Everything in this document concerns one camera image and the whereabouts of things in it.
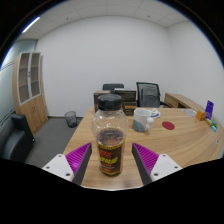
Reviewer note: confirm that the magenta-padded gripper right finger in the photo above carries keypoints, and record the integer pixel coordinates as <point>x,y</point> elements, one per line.
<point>148,158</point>

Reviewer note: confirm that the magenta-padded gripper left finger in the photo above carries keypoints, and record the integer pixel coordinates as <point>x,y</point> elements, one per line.
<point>76,158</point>

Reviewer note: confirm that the clear bottle with dark drink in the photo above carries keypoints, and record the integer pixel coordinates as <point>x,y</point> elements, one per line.
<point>110,150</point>

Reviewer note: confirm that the flat round red coaster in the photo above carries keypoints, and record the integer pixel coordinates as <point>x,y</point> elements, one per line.
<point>168,125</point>

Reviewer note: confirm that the white and grey mug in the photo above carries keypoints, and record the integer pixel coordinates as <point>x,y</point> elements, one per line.
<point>140,120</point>

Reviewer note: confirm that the grey waste bin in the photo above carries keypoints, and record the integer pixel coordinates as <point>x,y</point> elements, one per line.
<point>70,119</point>

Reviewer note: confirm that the white printed sticker sheet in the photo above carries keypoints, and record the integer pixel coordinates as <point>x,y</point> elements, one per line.
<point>156,113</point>

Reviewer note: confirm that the black leather sofa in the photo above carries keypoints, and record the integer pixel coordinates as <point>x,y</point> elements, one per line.
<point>15,140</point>

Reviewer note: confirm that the wooden shelf cabinet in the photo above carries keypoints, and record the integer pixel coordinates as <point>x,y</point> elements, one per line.
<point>33,110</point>

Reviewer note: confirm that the wooden side desk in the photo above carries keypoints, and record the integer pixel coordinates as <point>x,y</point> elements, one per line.
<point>180,100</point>

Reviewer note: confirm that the dark striped cardboard box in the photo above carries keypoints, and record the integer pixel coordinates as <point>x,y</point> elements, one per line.
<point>126,95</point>

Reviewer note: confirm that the small dark brown box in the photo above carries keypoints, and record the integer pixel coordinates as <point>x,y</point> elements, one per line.
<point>100,92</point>

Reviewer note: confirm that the small blue box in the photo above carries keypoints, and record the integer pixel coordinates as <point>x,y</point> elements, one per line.
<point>213,128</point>

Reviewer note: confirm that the purple standing card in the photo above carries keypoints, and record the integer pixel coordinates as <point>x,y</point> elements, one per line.
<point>209,109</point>

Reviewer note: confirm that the black padded office chair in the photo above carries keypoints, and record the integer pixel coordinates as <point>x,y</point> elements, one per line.
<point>112,87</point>

